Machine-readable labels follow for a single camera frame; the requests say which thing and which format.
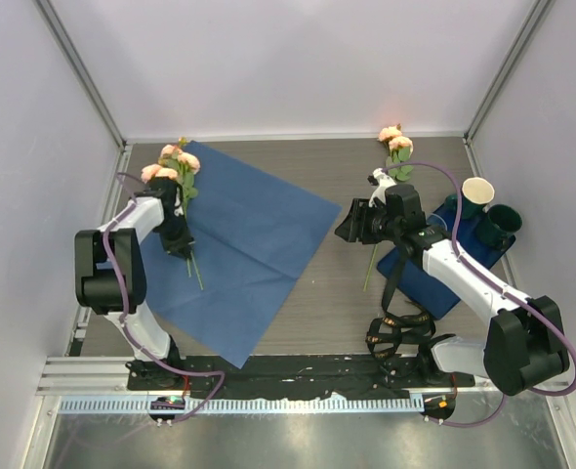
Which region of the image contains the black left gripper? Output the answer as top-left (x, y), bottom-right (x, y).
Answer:
top-left (156, 212), bottom-right (195, 261)

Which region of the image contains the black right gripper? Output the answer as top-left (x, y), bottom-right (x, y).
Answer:
top-left (336, 198), bottom-right (402, 245)

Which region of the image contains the large blue wrapping paper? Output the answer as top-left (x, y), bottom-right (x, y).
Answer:
top-left (141, 142), bottom-right (341, 367)

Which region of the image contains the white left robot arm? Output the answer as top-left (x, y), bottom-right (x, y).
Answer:
top-left (74, 176), bottom-right (194, 390)

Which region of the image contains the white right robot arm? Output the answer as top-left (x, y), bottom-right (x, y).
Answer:
top-left (335, 184), bottom-right (570, 396)

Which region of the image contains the clear plastic cup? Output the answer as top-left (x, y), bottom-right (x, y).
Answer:
top-left (427, 213), bottom-right (448, 231)

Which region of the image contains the dark green mug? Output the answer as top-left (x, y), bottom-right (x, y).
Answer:
top-left (444, 193), bottom-right (486, 220)
top-left (475, 204), bottom-right (522, 251)

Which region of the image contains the black printed ribbon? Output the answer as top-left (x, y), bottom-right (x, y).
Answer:
top-left (365, 253), bottom-right (454, 365)

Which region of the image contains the beige paper cup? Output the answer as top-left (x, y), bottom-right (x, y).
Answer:
top-left (461, 177), bottom-right (495, 212)

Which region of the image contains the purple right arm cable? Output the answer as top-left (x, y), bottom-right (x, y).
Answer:
top-left (383, 161), bottom-right (576, 429)

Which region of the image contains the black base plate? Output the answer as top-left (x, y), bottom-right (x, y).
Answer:
top-left (126, 355), bottom-right (475, 400)

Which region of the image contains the aluminium frame rail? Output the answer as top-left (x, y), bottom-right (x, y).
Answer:
top-left (37, 355), bottom-right (492, 401)

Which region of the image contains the slotted cable duct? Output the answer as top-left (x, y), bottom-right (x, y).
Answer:
top-left (59, 393), bottom-right (424, 415)

